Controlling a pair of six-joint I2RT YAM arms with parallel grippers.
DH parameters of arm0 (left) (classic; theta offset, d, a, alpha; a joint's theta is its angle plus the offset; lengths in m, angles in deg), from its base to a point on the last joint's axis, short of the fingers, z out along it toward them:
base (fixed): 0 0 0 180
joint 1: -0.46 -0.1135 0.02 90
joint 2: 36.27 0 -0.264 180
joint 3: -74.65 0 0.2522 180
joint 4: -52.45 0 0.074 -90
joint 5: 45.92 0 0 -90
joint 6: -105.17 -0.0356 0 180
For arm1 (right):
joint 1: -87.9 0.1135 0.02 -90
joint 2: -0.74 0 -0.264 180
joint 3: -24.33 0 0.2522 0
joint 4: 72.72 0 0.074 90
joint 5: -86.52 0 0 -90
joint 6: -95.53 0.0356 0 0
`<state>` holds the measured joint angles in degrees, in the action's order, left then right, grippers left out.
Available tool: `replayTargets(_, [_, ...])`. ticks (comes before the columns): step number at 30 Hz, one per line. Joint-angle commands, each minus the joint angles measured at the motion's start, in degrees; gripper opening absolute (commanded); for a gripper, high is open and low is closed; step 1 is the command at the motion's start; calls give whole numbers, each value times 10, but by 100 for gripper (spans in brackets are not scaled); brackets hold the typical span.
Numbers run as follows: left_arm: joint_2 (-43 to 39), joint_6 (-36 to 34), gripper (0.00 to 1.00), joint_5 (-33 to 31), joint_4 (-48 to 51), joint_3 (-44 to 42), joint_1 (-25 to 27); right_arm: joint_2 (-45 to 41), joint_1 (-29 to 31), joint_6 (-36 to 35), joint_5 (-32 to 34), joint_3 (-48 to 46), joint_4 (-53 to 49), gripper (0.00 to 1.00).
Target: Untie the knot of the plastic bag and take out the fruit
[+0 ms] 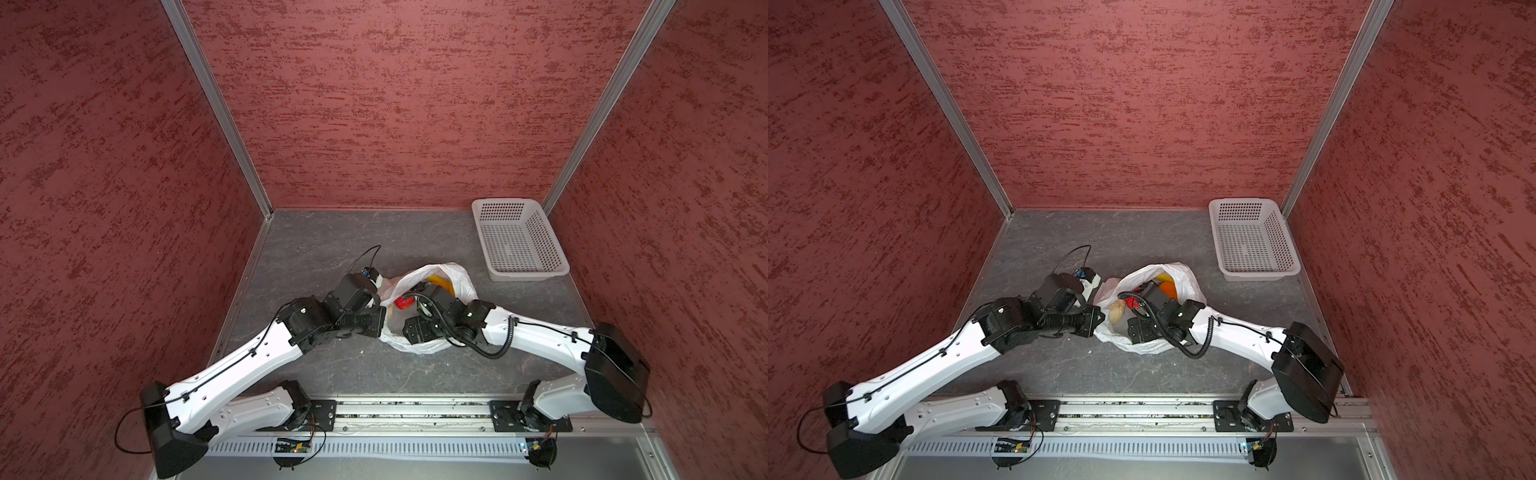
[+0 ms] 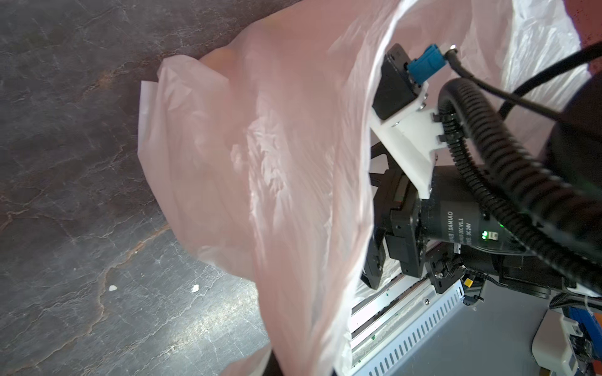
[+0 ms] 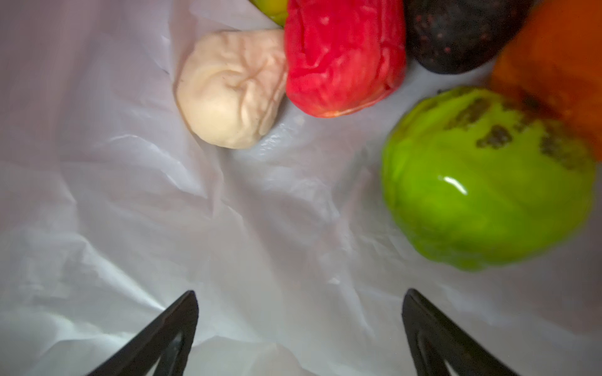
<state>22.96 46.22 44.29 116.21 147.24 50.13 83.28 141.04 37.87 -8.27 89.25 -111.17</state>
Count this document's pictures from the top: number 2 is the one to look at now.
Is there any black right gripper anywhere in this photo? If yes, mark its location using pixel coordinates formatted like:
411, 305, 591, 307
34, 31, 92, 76
361, 143, 564, 289

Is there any white plastic bag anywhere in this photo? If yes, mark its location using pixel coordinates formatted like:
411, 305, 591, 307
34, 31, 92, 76
138, 1, 580, 375

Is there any aluminium front mounting rail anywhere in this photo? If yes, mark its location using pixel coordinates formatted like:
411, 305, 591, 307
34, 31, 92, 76
349, 274, 430, 349

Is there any black corrugated cable conduit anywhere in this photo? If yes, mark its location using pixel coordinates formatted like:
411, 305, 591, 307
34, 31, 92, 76
436, 77, 602, 295

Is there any white slotted cable duct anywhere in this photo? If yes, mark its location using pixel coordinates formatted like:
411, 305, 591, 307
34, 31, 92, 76
350, 281, 464, 375

